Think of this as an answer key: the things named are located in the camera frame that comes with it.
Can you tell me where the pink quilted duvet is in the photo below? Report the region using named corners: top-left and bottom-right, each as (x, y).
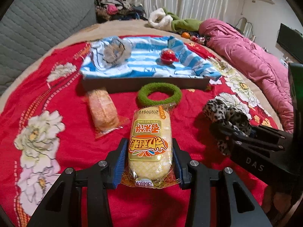
top-left (199, 19), bottom-right (294, 133)

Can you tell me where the red patterned small item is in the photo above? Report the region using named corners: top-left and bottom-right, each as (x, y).
top-left (190, 35), bottom-right (206, 45)

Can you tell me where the grey scrunchie in bag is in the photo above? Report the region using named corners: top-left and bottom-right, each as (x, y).
top-left (102, 38), bottom-right (133, 68)

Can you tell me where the green fuzzy ring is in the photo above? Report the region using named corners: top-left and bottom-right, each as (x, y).
top-left (137, 82), bottom-right (183, 107)

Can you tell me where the green white fleece garment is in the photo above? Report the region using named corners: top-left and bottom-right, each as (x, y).
top-left (148, 8), bottom-right (202, 32)

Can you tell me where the grey quilted headboard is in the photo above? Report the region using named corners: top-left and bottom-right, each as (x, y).
top-left (1, 0), bottom-right (97, 93)

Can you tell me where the yellow rice cracker packet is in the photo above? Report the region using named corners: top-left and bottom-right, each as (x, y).
top-left (121, 103), bottom-right (180, 189)

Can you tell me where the orange fruit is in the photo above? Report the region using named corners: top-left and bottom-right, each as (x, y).
top-left (181, 32), bottom-right (191, 39)

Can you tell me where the leopard print scrunchie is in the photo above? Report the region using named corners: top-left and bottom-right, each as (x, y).
top-left (202, 98), bottom-right (252, 155)

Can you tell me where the blue striped cloth tray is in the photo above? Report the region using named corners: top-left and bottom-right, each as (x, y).
top-left (80, 36), bottom-right (221, 81)

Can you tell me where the orange cracker packet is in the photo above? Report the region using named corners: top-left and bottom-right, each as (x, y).
top-left (85, 88), bottom-right (130, 139)

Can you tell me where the red round toy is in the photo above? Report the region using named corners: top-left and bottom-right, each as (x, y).
top-left (160, 48), bottom-right (179, 65)

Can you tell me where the red floral blanket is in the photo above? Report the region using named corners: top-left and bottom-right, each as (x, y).
top-left (1, 42), bottom-right (276, 226)

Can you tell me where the pile of clothes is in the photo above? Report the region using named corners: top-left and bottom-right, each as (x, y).
top-left (94, 0), bottom-right (147, 24)

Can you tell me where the black monitor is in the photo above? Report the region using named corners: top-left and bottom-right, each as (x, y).
top-left (277, 23), bottom-right (303, 64)

